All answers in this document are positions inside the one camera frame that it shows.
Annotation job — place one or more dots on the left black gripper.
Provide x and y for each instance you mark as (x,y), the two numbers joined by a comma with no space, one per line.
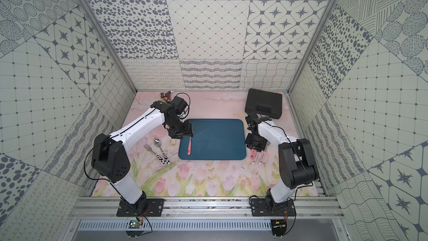
(184,131)

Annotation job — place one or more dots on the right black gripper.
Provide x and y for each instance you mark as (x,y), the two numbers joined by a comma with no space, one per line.
(262,147)

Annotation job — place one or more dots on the white hello kitty spoon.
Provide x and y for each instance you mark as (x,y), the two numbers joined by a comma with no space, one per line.
(257,156)

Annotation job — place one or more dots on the pink strawberry handle fork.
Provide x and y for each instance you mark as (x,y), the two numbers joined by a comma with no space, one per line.
(189,146)

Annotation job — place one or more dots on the cow pattern handle fork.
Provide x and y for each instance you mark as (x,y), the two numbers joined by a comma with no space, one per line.
(149,149)

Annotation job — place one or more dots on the pink strawberry handle spoon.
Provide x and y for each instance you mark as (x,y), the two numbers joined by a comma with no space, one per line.
(253,154)

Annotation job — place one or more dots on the cow pattern handle spoon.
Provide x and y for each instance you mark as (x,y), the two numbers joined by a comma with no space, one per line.
(158,144)

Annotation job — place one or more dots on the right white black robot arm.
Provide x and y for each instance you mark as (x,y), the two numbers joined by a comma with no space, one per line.
(297,165)

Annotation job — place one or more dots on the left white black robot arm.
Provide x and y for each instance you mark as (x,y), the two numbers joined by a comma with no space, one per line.
(110,152)

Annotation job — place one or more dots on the teal plastic tray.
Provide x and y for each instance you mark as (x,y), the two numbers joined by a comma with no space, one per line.
(215,140)

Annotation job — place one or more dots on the black plastic case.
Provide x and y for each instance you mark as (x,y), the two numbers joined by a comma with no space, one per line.
(265,103)

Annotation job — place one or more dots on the floral pink table mat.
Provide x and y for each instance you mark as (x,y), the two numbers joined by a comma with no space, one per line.
(203,178)

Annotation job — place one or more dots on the right black controller board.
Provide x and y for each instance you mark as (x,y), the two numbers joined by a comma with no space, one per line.
(279,228)

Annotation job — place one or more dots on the left green circuit board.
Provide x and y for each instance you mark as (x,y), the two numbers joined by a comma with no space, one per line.
(134,229)

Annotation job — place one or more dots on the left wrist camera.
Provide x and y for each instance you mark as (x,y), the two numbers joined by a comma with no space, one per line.
(179,105)

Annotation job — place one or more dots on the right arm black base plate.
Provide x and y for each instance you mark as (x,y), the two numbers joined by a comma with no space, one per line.
(268,207)

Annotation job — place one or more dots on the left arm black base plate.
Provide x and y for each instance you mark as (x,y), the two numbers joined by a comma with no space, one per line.
(145,207)

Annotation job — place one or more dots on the aluminium mounting rail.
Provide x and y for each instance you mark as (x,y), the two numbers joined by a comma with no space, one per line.
(205,208)

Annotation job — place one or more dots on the white slotted cable duct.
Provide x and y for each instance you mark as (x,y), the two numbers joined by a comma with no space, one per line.
(179,225)

